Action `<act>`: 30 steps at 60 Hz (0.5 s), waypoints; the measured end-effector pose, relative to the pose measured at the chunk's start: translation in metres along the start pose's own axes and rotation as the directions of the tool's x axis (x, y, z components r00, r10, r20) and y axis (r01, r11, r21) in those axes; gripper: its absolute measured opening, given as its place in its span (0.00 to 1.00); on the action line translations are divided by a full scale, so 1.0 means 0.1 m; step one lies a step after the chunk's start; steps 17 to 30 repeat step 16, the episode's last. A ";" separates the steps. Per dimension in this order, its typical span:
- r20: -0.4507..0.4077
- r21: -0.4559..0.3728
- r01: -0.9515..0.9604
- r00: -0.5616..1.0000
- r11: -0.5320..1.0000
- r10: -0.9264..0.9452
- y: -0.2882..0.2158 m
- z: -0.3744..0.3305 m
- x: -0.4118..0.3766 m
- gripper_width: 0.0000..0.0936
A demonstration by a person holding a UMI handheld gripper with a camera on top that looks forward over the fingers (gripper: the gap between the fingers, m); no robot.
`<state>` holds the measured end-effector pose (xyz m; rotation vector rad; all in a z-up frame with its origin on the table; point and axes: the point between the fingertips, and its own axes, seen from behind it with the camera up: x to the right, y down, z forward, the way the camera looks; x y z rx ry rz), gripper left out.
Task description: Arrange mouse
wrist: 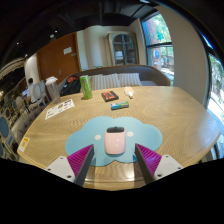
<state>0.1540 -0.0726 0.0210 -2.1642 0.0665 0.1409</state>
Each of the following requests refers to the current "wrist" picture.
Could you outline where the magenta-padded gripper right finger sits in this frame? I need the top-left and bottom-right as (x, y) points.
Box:
(134, 142), (185, 186)

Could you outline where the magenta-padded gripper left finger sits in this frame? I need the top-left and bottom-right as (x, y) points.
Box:
(44, 143), (96, 187)

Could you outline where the pink computer mouse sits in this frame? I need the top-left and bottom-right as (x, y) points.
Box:
(104, 126), (127, 155)

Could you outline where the blue cloud-shaped mouse pad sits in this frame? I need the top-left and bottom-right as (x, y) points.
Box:
(64, 115), (164, 167)

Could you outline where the white sticker sheet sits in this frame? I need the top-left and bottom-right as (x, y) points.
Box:
(44, 98), (76, 121)

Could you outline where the small teal packet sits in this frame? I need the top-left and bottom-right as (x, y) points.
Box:
(110, 101), (130, 111)

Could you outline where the white dining chair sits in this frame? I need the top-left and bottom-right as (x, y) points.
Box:
(31, 82), (48, 108)
(39, 79), (50, 98)

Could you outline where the clear shaker bottle white lid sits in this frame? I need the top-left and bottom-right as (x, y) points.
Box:
(44, 76), (62, 105)

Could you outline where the black backpack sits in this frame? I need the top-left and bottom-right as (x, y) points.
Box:
(59, 75), (82, 97)

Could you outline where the white tube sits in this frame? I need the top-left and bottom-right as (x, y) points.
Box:
(123, 86), (136, 100)

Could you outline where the person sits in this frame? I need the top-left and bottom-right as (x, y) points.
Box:
(27, 77), (36, 104)

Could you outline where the green drink can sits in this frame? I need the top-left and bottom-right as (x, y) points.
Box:
(79, 74), (94, 100)

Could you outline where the black and red flat box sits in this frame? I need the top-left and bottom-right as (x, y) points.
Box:
(100, 90), (120, 103)

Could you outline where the brown curved sofa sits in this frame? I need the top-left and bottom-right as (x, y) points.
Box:
(58, 64), (172, 98)

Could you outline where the striped cushion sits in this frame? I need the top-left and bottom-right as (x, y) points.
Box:
(117, 72), (143, 88)
(90, 73), (120, 91)

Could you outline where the wooden door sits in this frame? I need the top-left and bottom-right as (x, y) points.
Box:
(35, 32), (81, 86)

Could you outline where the black-framed window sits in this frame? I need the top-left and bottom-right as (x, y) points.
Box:
(141, 13), (175, 83)

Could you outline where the glass-door cabinet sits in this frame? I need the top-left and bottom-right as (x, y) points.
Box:
(107, 31), (139, 67)

